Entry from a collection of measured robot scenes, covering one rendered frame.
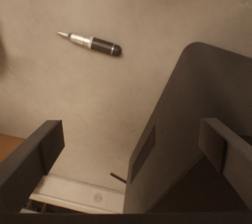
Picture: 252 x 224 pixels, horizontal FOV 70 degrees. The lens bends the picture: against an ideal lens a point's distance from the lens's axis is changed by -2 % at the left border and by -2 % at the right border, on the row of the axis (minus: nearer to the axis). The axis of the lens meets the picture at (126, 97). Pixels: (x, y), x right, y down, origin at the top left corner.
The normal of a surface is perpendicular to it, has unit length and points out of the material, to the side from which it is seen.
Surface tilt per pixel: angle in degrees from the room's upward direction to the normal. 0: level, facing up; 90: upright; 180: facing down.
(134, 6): 0
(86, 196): 90
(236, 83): 90
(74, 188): 90
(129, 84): 0
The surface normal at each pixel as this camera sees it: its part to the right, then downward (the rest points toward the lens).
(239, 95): 0.25, -0.73
